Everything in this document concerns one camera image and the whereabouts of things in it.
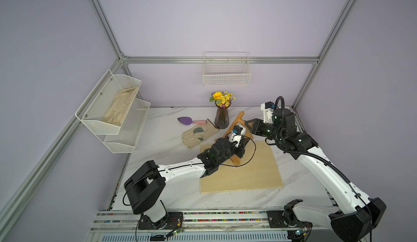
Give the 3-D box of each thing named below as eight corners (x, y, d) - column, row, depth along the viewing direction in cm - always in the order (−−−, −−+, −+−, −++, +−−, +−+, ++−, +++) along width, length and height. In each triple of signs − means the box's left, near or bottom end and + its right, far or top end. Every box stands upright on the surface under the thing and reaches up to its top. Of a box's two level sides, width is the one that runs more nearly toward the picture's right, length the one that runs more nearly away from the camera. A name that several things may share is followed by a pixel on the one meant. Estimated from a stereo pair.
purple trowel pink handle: (177, 124, 113) (176, 122, 111) (178, 118, 117) (177, 116, 115) (206, 124, 113) (206, 122, 111) (206, 118, 116) (206, 116, 115)
